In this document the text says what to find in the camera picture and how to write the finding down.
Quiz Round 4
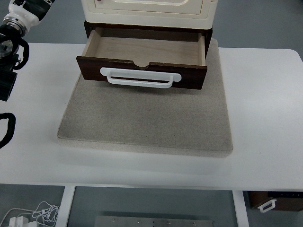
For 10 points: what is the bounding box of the white drawer handle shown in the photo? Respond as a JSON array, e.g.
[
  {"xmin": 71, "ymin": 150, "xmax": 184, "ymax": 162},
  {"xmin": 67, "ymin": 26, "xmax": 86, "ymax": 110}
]
[{"xmin": 100, "ymin": 67, "xmax": 182, "ymax": 88}]

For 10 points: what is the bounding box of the white table leg left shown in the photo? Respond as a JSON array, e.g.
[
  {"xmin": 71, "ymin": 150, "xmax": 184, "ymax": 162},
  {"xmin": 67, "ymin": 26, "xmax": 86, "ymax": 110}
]
[{"xmin": 55, "ymin": 186, "xmax": 76, "ymax": 227}]

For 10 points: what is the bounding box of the white table leg right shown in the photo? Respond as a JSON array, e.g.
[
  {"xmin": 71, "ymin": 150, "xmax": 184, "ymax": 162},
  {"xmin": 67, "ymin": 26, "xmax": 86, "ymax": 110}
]
[{"xmin": 232, "ymin": 191, "xmax": 249, "ymax": 227}]

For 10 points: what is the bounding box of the white cable on floor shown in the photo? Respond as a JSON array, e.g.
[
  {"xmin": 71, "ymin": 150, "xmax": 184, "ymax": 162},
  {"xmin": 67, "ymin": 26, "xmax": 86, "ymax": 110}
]
[{"xmin": 0, "ymin": 201, "xmax": 61, "ymax": 227}]

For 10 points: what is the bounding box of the beige square foam pad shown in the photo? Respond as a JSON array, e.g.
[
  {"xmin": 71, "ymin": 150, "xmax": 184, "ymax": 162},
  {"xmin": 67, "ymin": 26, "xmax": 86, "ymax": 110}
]
[{"xmin": 57, "ymin": 39, "xmax": 233, "ymax": 157}]

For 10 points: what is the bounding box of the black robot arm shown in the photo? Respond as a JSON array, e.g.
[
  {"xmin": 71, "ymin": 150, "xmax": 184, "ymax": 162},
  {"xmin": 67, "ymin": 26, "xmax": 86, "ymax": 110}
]
[{"xmin": 0, "ymin": 0, "xmax": 54, "ymax": 102}]

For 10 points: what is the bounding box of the white table leg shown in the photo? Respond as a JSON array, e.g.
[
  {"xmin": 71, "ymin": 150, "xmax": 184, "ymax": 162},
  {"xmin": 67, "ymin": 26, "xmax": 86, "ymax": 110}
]
[
  {"xmin": 55, "ymin": 186, "xmax": 76, "ymax": 227},
  {"xmin": 232, "ymin": 191, "xmax": 249, "ymax": 227}
]

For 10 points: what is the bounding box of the white charger plug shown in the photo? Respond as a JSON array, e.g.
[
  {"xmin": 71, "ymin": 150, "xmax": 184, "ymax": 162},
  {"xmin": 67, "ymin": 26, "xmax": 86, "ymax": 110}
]
[{"xmin": 9, "ymin": 216, "xmax": 28, "ymax": 227}]

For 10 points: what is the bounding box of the cream upper cabinet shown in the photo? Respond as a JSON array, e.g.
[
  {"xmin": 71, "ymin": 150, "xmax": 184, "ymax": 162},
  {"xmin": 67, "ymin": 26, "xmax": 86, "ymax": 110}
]
[{"xmin": 81, "ymin": 0, "xmax": 218, "ymax": 29}]

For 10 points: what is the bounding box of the dark wooden cabinet frame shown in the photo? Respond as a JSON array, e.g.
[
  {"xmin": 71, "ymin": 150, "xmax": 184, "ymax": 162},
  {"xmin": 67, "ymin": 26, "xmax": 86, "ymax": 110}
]
[{"xmin": 84, "ymin": 21, "xmax": 213, "ymax": 53}]

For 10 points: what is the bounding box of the dark wooden drawer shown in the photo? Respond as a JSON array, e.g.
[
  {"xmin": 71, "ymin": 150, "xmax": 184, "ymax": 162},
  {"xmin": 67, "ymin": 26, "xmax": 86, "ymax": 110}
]
[{"xmin": 77, "ymin": 28, "xmax": 207, "ymax": 90}]

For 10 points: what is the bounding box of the white robotic hand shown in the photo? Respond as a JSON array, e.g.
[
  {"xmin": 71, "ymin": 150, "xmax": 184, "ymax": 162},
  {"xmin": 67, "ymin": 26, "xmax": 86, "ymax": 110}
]
[{"xmin": 5, "ymin": 0, "xmax": 39, "ymax": 28}]

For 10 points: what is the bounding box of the brown box white handle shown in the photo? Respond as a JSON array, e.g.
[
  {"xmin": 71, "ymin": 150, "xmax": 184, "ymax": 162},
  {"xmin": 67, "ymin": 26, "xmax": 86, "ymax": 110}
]
[{"xmin": 248, "ymin": 191, "xmax": 303, "ymax": 213}]

